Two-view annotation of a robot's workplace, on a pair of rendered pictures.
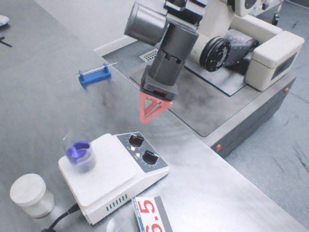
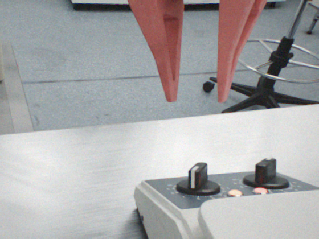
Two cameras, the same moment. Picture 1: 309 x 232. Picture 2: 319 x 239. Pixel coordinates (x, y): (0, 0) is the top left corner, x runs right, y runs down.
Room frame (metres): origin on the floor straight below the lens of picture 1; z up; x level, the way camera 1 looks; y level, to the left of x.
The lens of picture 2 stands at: (0.32, 0.27, 1.00)
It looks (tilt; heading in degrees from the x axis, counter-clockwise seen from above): 38 degrees down; 286
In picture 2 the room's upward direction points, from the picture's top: 9 degrees clockwise
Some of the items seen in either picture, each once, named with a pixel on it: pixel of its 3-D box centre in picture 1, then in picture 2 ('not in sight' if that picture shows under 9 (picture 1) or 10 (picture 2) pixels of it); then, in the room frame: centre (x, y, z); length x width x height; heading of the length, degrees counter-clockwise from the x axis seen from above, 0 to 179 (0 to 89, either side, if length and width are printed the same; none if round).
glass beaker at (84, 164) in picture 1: (80, 154); not in sight; (0.24, 0.14, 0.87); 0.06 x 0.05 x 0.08; 25
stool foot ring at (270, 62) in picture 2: not in sight; (279, 59); (0.20, -1.48, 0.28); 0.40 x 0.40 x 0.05
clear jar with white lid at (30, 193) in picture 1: (34, 196); not in sight; (0.20, 0.24, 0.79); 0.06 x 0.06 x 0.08
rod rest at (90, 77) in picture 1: (94, 73); not in sight; (0.61, 0.19, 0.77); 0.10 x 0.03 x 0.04; 119
